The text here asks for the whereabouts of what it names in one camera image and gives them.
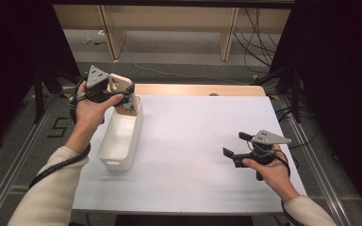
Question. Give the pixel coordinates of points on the aluminium rail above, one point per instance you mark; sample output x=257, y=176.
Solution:
x=320, y=175
x=9, y=185

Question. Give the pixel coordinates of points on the black metal stand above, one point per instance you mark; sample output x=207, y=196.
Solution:
x=38, y=94

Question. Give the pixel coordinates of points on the white plastic bin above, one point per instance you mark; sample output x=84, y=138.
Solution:
x=119, y=141

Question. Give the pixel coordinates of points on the beige wooden shelf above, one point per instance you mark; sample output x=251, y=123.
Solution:
x=169, y=15

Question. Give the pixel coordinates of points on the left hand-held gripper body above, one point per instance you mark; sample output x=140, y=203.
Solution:
x=96, y=77

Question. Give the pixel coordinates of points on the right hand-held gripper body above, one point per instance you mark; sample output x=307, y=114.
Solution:
x=265, y=138

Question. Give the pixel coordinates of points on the person's right hand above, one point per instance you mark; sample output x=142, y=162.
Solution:
x=275, y=175

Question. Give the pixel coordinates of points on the person's left hand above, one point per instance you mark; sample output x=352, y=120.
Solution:
x=89, y=113

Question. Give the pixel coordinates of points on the black curtain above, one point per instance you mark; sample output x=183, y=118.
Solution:
x=9, y=47
x=342, y=78

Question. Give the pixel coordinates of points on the white table mat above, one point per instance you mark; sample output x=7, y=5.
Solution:
x=194, y=157

